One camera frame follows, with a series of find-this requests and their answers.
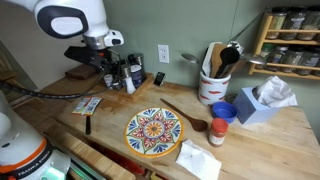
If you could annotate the white red utensil crock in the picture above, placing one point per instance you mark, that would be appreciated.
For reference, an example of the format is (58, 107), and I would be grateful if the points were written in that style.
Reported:
(212, 90)

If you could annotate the snack packet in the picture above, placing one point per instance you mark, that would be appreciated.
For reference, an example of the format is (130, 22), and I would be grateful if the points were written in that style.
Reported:
(87, 105)

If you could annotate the white electrical outlet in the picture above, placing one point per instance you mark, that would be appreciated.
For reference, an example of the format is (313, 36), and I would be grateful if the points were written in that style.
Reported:
(163, 53)

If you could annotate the blue tissue box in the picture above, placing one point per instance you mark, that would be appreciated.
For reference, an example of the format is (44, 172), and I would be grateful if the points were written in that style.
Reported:
(250, 110)

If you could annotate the metal ladle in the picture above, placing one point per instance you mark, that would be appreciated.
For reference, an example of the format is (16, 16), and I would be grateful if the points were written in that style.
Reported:
(193, 59)

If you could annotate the wooden spice tray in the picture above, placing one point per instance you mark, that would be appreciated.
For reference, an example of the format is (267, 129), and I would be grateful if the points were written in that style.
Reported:
(139, 90)

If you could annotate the wall wooden spice rack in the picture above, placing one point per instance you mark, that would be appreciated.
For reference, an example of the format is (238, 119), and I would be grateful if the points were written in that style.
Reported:
(261, 39)

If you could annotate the colourful floral ceramic plate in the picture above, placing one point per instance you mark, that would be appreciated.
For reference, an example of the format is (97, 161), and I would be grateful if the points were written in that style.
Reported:
(154, 132)

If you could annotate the blue plastic bowl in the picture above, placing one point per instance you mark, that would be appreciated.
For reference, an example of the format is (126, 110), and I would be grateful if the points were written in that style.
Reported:
(224, 110)

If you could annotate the brown wooden spoon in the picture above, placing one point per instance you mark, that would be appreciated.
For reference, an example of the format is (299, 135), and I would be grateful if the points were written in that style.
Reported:
(198, 125)

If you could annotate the wooden kitchen table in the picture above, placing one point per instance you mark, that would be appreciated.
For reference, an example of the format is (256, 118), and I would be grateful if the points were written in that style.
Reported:
(283, 148)

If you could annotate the small black phone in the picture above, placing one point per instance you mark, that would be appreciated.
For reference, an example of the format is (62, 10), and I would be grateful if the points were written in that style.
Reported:
(159, 78)

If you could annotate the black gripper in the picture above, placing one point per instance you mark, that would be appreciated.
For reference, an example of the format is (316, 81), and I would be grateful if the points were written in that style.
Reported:
(98, 59)

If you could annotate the slotted metal spoon black handle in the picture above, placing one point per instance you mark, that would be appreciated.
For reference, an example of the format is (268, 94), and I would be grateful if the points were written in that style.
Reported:
(88, 125)

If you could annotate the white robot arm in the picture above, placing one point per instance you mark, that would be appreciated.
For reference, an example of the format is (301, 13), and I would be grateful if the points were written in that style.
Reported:
(24, 153)

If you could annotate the white paper napkin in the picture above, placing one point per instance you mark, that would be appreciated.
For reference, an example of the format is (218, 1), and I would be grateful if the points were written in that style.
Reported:
(198, 161)

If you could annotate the red lid spice jar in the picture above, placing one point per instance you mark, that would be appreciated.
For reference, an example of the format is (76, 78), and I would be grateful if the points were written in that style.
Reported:
(218, 130)

